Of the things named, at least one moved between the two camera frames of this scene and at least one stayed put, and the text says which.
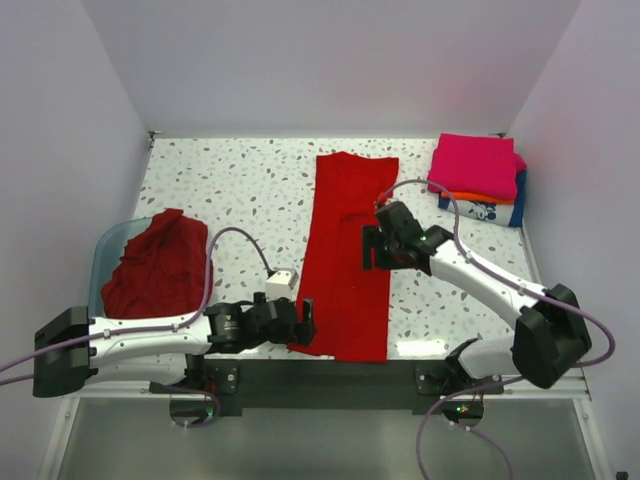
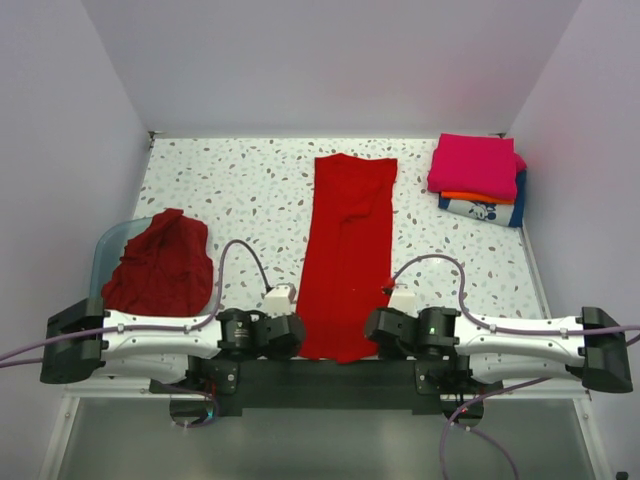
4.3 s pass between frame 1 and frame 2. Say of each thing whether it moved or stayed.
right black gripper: moved
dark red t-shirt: stayed
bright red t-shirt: stayed
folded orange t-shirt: stayed
